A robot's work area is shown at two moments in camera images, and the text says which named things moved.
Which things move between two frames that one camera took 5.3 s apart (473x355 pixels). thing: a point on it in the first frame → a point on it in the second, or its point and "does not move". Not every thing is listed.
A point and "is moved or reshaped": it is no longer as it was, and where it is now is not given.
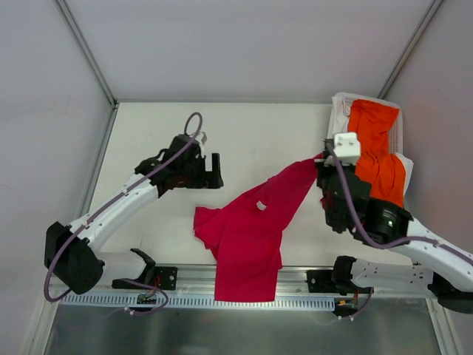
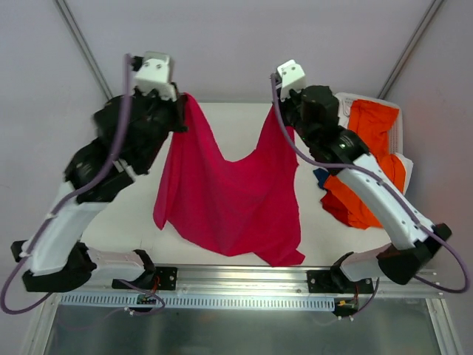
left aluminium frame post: (76, 32) does not move
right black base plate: (334, 281) does not move
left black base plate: (162, 277) does not move
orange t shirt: (372, 121) does not move
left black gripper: (204, 171) → (174, 112)
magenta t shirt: (244, 235) is moved or reshaped
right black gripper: (324, 177) → (287, 109)
